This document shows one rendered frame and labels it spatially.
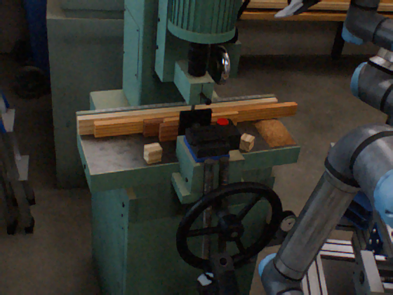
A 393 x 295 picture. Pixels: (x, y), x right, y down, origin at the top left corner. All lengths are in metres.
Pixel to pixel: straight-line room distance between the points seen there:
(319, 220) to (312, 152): 2.10
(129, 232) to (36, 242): 1.01
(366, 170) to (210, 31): 0.58
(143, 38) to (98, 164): 0.41
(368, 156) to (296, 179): 2.01
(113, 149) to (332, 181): 0.64
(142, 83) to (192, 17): 0.40
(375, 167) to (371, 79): 0.85
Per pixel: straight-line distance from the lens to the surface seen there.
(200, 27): 1.34
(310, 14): 3.63
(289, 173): 2.97
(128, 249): 1.58
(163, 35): 1.51
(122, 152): 1.44
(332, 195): 1.06
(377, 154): 0.94
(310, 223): 1.10
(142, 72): 1.65
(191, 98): 1.46
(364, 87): 1.77
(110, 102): 1.85
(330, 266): 2.22
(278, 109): 1.66
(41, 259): 2.42
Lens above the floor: 1.75
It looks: 33 degrees down
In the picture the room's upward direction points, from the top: 9 degrees clockwise
